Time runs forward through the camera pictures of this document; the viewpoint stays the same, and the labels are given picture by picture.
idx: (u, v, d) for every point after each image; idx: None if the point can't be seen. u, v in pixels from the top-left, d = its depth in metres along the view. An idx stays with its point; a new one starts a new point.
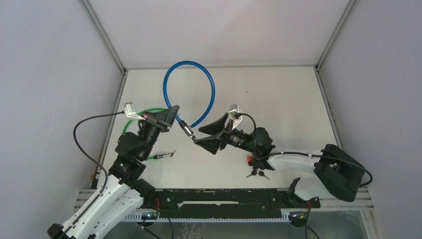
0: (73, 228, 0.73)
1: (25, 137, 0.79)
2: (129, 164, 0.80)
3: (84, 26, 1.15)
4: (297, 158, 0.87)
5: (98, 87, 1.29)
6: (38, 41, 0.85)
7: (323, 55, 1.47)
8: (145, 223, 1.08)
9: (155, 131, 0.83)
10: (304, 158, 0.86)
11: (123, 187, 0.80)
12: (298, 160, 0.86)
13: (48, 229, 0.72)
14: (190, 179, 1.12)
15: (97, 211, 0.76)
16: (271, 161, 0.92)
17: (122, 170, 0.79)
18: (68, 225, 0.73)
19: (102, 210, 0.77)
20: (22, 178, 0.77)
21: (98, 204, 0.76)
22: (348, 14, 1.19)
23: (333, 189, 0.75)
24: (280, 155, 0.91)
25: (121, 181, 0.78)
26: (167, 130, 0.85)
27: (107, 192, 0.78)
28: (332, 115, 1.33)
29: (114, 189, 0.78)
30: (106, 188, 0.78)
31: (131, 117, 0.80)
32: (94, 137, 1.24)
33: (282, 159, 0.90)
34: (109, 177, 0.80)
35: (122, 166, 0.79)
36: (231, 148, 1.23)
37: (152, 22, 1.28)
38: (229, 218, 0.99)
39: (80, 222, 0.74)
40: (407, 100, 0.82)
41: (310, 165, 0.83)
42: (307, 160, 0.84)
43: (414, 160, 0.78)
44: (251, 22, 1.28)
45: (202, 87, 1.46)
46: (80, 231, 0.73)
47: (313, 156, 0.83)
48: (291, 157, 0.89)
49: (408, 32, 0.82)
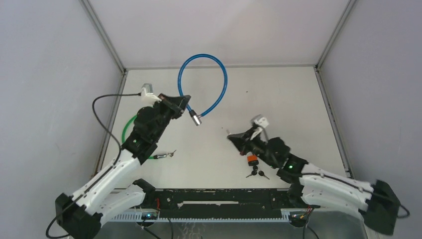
0: (84, 197, 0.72)
1: (25, 137, 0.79)
2: (142, 141, 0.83)
3: (83, 25, 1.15)
4: (344, 187, 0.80)
5: (97, 87, 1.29)
6: (37, 41, 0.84)
7: (323, 56, 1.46)
8: (145, 223, 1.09)
9: (168, 112, 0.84)
10: (353, 188, 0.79)
11: (135, 162, 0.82)
12: (344, 189, 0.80)
13: (57, 198, 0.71)
14: (190, 179, 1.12)
15: (108, 184, 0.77)
16: (305, 179, 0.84)
17: (135, 145, 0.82)
18: (79, 193, 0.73)
19: (112, 183, 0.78)
20: (23, 178, 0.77)
21: (110, 177, 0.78)
22: (348, 14, 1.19)
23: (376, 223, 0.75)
24: (320, 178, 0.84)
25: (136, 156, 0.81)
26: (178, 116, 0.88)
27: (120, 166, 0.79)
28: (332, 115, 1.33)
29: (126, 164, 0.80)
30: (119, 161, 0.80)
31: (148, 97, 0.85)
32: (94, 138, 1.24)
33: (321, 182, 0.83)
34: (124, 149, 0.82)
35: (136, 142, 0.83)
36: (231, 147, 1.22)
37: (152, 21, 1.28)
38: (229, 218, 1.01)
39: (92, 190, 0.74)
40: (406, 99, 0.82)
41: (359, 199, 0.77)
42: (357, 194, 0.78)
43: (414, 160, 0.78)
44: (251, 22, 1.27)
45: (208, 86, 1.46)
46: (91, 200, 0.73)
47: (364, 191, 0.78)
48: (335, 185, 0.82)
49: (408, 31, 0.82)
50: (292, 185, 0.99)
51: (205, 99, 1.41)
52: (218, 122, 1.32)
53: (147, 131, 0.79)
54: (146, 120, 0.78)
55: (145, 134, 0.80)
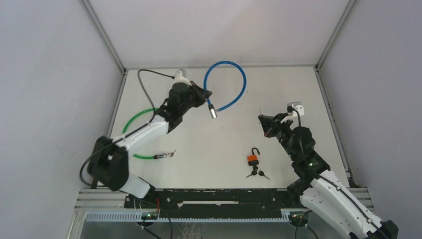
0: (124, 141, 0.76)
1: (25, 137, 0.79)
2: (171, 112, 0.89)
3: (83, 25, 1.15)
4: (351, 211, 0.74)
5: (97, 87, 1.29)
6: (37, 41, 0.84)
7: (323, 56, 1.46)
8: (145, 223, 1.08)
9: (195, 96, 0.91)
10: (360, 215, 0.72)
11: (165, 127, 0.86)
12: (351, 210, 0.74)
13: (100, 137, 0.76)
14: (190, 179, 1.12)
15: (145, 136, 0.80)
16: (318, 182, 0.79)
17: (166, 114, 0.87)
18: (119, 138, 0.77)
19: (147, 137, 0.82)
20: (23, 178, 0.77)
21: (147, 129, 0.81)
22: (348, 14, 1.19)
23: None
24: (333, 188, 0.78)
25: (166, 122, 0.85)
26: (199, 105, 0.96)
27: (155, 124, 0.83)
28: (332, 115, 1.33)
29: (161, 123, 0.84)
30: (154, 120, 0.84)
31: (178, 80, 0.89)
32: (94, 138, 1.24)
33: (330, 192, 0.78)
34: (156, 115, 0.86)
35: (166, 111, 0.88)
36: (231, 147, 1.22)
37: (152, 21, 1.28)
38: (229, 218, 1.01)
39: (130, 138, 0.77)
40: (406, 99, 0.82)
41: (361, 227, 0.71)
42: (361, 220, 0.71)
43: (414, 160, 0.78)
44: (251, 22, 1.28)
45: (219, 83, 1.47)
46: (131, 144, 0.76)
47: (370, 222, 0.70)
48: (343, 202, 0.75)
49: (408, 32, 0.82)
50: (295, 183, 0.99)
51: (214, 97, 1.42)
52: (218, 122, 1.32)
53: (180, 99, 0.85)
54: (182, 90, 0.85)
55: (178, 102, 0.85)
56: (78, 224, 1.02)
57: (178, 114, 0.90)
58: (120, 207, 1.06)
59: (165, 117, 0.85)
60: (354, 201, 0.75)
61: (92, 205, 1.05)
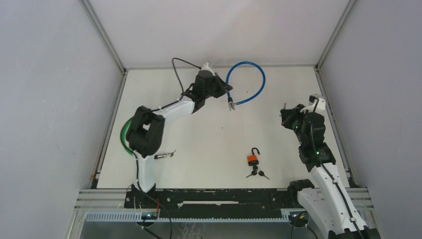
0: (160, 111, 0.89)
1: (25, 137, 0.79)
2: (196, 94, 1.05)
3: (83, 26, 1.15)
4: (337, 206, 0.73)
5: (97, 87, 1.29)
6: (37, 41, 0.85)
7: (323, 55, 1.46)
8: (145, 223, 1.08)
9: (217, 86, 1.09)
10: (345, 212, 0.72)
11: (191, 106, 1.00)
12: (338, 205, 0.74)
13: (141, 106, 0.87)
14: (190, 179, 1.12)
15: (177, 111, 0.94)
16: (318, 170, 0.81)
17: (191, 95, 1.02)
18: (156, 109, 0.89)
19: (177, 113, 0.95)
20: (23, 178, 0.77)
21: (179, 105, 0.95)
22: (348, 14, 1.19)
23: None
24: (329, 180, 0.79)
25: (193, 102, 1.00)
26: (218, 96, 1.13)
27: (185, 102, 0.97)
28: (332, 115, 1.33)
29: (189, 102, 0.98)
30: (183, 99, 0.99)
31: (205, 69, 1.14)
32: (94, 138, 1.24)
33: (326, 182, 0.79)
34: (184, 95, 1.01)
35: (192, 94, 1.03)
36: (231, 147, 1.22)
37: (152, 22, 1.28)
38: (229, 218, 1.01)
39: (165, 110, 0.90)
40: (407, 99, 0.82)
41: (343, 222, 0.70)
42: (345, 216, 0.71)
43: (414, 160, 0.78)
44: (251, 22, 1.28)
45: None
46: (166, 114, 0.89)
47: (353, 221, 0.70)
48: (334, 195, 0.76)
49: (408, 32, 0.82)
50: (296, 181, 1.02)
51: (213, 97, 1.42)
52: (218, 122, 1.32)
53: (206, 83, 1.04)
54: (208, 76, 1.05)
55: (204, 85, 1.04)
56: (78, 224, 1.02)
57: (201, 97, 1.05)
58: (120, 207, 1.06)
59: (192, 98, 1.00)
60: (345, 200, 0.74)
61: (92, 205, 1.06)
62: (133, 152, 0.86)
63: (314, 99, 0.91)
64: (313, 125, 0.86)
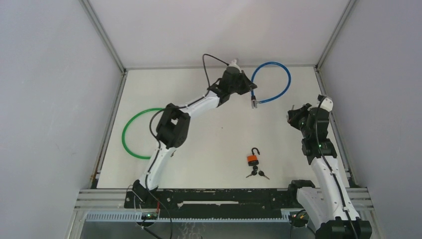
0: (187, 108, 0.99)
1: (25, 137, 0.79)
2: (222, 89, 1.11)
3: (83, 26, 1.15)
4: (332, 195, 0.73)
5: (98, 87, 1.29)
6: (37, 41, 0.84)
7: (323, 56, 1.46)
8: (145, 223, 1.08)
9: (242, 83, 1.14)
10: (339, 202, 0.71)
11: (216, 101, 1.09)
12: (332, 194, 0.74)
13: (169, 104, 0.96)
14: (191, 179, 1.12)
15: (202, 108, 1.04)
16: (318, 160, 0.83)
17: (217, 90, 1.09)
18: (183, 106, 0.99)
19: (202, 109, 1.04)
20: (22, 178, 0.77)
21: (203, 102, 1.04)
22: (348, 14, 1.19)
23: (320, 234, 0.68)
24: (327, 171, 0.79)
25: (218, 97, 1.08)
26: (242, 93, 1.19)
27: (210, 98, 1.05)
28: (332, 115, 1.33)
29: (214, 98, 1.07)
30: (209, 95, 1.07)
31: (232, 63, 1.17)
32: (94, 138, 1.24)
33: (324, 173, 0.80)
34: (210, 91, 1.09)
35: (218, 89, 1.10)
36: (231, 147, 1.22)
37: (152, 22, 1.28)
38: (229, 218, 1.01)
39: (191, 107, 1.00)
40: (407, 100, 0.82)
41: (335, 210, 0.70)
42: (338, 205, 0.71)
43: (414, 160, 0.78)
44: (251, 22, 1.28)
45: None
46: (192, 112, 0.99)
47: (346, 210, 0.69)
48: (330, 185, 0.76)
49: (408, 32, 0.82)
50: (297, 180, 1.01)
51: None
52: (218, 122, 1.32)
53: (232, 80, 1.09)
54: (235, 72, 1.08)
55: (230, 81, 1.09)
56: (78, 224, 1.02)
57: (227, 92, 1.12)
58: (120, 207, 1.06)
59: (218, 93, 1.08)
60: (341, 191, 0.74)
61: (92, 205, 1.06)
62: (159, 142, 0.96)
63: (323, 96, 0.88)
64: (318, 118, 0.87)
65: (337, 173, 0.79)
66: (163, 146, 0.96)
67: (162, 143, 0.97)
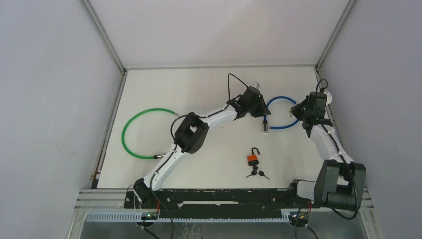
0: (206, 119, 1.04)
1: (25, 137, 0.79)
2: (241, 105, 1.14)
3: (84, 26, 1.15)
4: (328, 147, 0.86)
5: (98, 87, 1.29)
6: (37, 41, 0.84)
7: (323, 56, 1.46)
8: (145, 223, 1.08)
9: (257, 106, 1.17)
10: (334, 150, 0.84)
11: (234, 115, 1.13)
12: (328, 147, 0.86)
13: (190, 112, 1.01)
14: (191, 179, 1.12)
15: (221, 119, 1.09)
16: (315, 128, 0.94)
17: (236, 105, 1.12)
18: (203, 116, 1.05)
19: (221, 120, 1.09)
20: (22, 178, 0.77)
21: (222, 114, 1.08)
22: (348, 14, 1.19)
23: (320, 178, 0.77)
24: (323, 133, 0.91)
25: (236, 112, 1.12)
26: (256, 115, 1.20)
27: (229, 112, 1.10)
28: (332, 115, 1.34)
29: (233, 112, 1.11)
30: (228, 108, 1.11)
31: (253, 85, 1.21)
32: (94, 138, 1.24)
33: (320, 135, 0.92)
34: (229, 104, 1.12)
35: (237, 103, 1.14)
36: (231, 147, 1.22)
37: (152, 22, 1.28)
38: (229, 218, 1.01)
39: (210, 118, 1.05)
40: (407, 100, 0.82)
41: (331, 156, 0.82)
42: (334, 153, 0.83)
43: (414, 160, 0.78)
44: (252, 22, 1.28)
45: (220, 84, 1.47)
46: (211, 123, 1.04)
47: (340, 155, 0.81)
48: (326, 141, 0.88)
49: (409, 32, 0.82)
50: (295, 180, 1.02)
51: (213, 97, 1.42)
52: None
53: (252, 99, 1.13)
54: (256, 92, 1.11)
55: (249, 99, 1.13)
56: (78, 224, 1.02)
57: (245, 109, 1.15)
58: (120, 207, 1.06)
59: (236, 108, 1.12)
60: (335, 143, 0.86)
61: (92, 205, 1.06)
62: (175, 145, 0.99)
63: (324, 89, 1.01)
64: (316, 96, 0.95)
65: (332, 132, 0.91)
66: (178, 149, 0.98)
67: (177, 147, 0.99)
